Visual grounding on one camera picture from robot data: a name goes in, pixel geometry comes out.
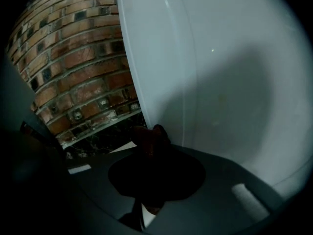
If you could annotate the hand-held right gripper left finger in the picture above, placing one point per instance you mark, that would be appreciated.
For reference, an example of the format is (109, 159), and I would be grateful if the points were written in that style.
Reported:
(93, 180)

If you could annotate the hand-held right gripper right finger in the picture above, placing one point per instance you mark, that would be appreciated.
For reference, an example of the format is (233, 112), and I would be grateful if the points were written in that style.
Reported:
(220, 195)

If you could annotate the white paper sheet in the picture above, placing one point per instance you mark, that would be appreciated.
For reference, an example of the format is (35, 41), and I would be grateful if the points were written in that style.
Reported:
(125, 148)

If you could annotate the grey panel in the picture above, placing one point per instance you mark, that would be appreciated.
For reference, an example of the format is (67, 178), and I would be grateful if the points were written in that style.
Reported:
(14, 97)

